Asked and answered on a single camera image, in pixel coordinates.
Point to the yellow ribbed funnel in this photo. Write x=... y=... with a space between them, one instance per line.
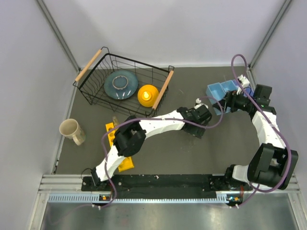
x=147 y=95

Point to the light blue bin middle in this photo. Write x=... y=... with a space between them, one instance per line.
x=229 y=86

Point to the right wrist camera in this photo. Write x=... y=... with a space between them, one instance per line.
x=243 y=83

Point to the glass test tube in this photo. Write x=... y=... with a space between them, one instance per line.
x=115 y=121

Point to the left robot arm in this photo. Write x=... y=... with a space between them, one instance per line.
x=130 y=136

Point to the beige ceramic mug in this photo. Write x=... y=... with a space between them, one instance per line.
x=71 y=129

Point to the cable duct rail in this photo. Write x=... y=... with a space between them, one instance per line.
x=97 y=198

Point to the blue ceramic plate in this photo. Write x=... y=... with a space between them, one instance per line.
x=121 y=84

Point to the black wire dish basket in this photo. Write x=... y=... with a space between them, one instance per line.
x=90 y=82

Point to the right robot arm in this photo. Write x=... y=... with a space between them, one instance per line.
x=269 y=163

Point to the yellow test tube rack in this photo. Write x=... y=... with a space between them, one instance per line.
x=127 y=162

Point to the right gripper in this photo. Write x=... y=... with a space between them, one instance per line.
x=230 y=100

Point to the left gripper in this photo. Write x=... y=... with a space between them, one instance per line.
x=196 y=132

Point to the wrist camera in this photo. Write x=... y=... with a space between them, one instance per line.
x=243 y=83
x=199 y=103

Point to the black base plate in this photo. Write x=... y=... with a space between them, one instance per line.
x=173 y=186

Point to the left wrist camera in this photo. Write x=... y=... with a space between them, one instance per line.
x=199 y=103

